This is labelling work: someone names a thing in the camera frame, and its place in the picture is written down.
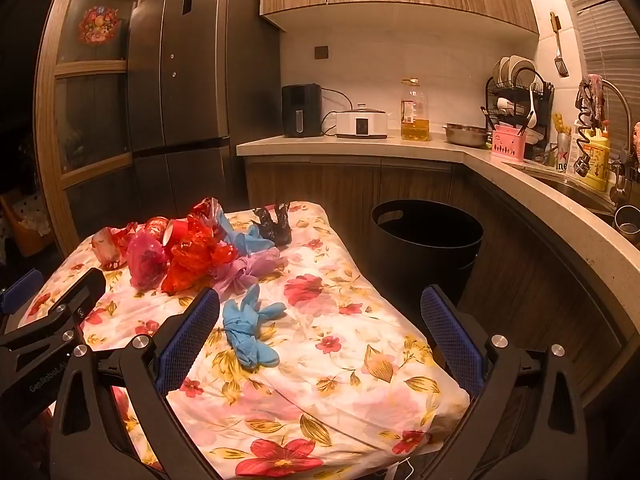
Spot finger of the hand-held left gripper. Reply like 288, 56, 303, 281
0, 267, 107, 368
0, 268, 45, 333

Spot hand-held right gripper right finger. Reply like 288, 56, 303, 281
419, 284, 588, 480

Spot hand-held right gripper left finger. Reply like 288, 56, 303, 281
50, 287, 223, 480

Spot red and white plastic bag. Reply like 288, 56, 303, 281
91, 222, 146, 271

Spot blue rubber glove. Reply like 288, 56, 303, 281
215, 210, 276, 261
222, 284, 287, 368

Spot pink plastic bag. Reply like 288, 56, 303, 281
125, 232, 168, 291

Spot red crinkled plastic wrapper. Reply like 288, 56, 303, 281
160, 215, 240, 296

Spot black trash bin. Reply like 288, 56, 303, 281
371, 199, 485, 323

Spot purple plastic bag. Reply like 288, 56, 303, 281
210, 249, 290, 293

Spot red box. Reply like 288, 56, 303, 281
145, 216, 176, 246

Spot clear red printed wrapper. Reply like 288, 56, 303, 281
192, 197, 223, 226

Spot black plastic bag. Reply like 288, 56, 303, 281
251, 202, 293, 247

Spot dotted cloth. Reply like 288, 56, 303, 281
0, 190, 51, 261

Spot floral tablecloth covered table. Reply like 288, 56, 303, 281
22, 201, 471, 480

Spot steel kitchen sink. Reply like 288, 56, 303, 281
505, 160, 621, 216

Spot pink utensil holder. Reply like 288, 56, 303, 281
491, 128, 525, 161

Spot steel mixing bowl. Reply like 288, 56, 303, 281
442, 122, 493, 148

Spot steel cup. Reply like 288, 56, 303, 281
614, 205, 640, 246

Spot silver beer can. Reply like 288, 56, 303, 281
555, 132, 573, 171

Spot cooking oil bottle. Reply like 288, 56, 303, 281
400, 78, 431, 142

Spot wooden glass door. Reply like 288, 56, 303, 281
34, 0, 171, 261

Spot yellow detergent bottle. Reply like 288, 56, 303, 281
580, 127, 612, 192

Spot white rice cooker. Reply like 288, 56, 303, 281
335, 104, 392, 140

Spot dark grey refrigerator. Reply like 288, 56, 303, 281
117, 0, 282, 221

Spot white pump bottle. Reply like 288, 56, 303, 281
570, 120, 586, 171

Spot black dish rack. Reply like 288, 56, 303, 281
484, 67, 555, 151

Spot black air fryer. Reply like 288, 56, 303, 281
281, 83, 323, 138

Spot flower door decal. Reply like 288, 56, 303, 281
77, 5, 121, 45

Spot white plate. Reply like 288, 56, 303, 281
509, 55, 538, 88
492, 57, 512, 91

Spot pink dish rag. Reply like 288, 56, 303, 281
577, 74, 607, 131

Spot steel kitchen faucet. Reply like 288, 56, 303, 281
597, 79, 635, 206

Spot hanging slotted spatula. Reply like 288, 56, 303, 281
550, 11, 570, 78

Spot window blind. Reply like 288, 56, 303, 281
552, 0, 640, 156

